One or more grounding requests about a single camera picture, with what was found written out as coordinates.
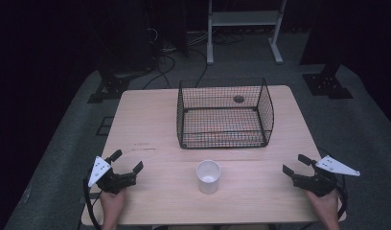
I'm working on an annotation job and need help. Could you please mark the person's left hand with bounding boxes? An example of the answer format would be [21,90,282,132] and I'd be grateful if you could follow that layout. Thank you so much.
[99,188,127,221]

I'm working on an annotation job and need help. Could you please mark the black floor cable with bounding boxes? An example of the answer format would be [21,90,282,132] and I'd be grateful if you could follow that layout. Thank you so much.
[142,47,209,90]

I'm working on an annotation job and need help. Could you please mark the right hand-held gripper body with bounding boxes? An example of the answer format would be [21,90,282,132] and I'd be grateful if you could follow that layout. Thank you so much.
[291,154,361,197]

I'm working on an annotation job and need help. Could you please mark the black stand base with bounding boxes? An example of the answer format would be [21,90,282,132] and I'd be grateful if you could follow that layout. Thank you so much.
[86,68,147,104]
[302,63,355,100]

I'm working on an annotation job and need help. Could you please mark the white metal stand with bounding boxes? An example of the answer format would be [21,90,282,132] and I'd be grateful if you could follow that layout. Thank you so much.
[206,0,288,66]

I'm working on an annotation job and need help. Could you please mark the white cup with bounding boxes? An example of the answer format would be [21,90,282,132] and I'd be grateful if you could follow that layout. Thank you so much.
[195,159,222,195]

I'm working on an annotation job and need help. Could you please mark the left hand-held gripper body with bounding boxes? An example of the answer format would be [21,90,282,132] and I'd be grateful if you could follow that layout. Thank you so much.
[87,155,138,196]

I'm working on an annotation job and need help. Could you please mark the person's right hand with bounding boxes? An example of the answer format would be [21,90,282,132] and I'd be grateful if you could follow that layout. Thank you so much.
[304,187,340,221]

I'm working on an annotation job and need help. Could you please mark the black wire basket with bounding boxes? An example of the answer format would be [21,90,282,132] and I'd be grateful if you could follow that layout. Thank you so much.
[175,77,275,150]

